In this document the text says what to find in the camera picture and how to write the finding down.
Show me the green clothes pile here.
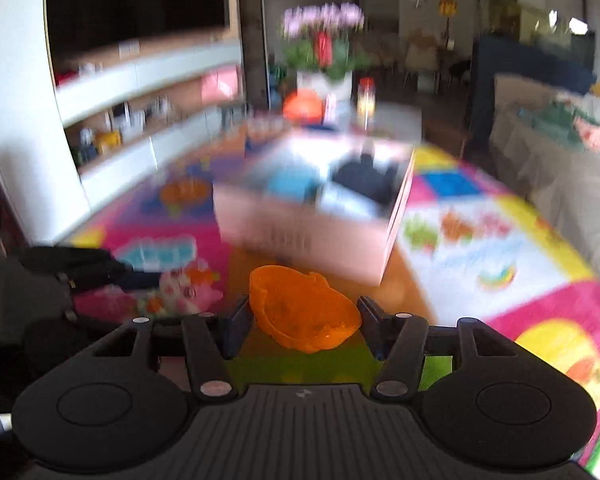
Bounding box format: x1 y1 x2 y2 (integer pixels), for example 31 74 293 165
517 92 600 155

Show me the pink cardboard box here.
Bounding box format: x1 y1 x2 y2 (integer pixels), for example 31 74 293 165
212 128 415 286

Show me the pink orchid potted plant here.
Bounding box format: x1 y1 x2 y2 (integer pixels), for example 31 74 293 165
280 2 368 103

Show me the pink paper bag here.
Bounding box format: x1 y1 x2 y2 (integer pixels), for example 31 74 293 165
200 65 242 104

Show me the black plush toy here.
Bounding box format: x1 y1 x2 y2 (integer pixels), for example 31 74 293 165
330 143 399 207

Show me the glass aquarium tank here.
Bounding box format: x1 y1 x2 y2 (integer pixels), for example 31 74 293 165
481 0 595 70

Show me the white low table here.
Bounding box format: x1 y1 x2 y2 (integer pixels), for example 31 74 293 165
329 102 424 143

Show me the red lid plastic jar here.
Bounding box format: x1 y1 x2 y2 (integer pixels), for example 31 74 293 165
356 77 376 129

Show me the pink pig toy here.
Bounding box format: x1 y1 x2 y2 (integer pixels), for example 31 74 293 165
137 264 223 318

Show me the grey covered sofa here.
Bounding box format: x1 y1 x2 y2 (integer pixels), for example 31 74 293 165
489 73 600 278

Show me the black television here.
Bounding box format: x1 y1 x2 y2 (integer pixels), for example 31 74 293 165
46 0 230 58

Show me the white small box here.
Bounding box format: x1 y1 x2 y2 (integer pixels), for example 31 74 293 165
315 182 384 220

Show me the orange plastic bowl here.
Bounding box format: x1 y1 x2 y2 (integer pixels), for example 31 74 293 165
249 266 362 354

